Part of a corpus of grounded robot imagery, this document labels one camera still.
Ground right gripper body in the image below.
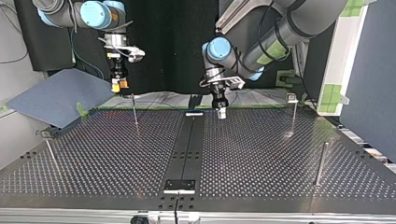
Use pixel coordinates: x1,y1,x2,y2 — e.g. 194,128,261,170
108,57,129,80

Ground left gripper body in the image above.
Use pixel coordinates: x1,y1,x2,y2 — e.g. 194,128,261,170
210,83,231,110

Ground grey board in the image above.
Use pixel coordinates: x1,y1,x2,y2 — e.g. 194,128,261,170
7,68,117,130

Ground black panel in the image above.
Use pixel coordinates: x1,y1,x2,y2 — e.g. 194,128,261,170
13,0,335,101

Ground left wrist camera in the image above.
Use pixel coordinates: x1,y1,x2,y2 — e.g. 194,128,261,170
221,75,247,91

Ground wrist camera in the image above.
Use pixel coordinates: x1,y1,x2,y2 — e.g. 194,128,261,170
105,45,147,63
221,75,247,91

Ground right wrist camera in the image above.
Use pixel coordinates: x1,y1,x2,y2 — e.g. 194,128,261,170
105,45,147,63

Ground metal post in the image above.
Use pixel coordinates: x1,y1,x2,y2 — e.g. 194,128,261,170
35,127,64,176
313,141,330,187
285,91,300,135
130,93,140,128

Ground black cable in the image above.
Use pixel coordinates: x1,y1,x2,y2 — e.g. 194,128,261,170
68,27,106,80
256,3,292,62

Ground blue cable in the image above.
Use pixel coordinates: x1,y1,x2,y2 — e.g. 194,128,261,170
173,191,181,224

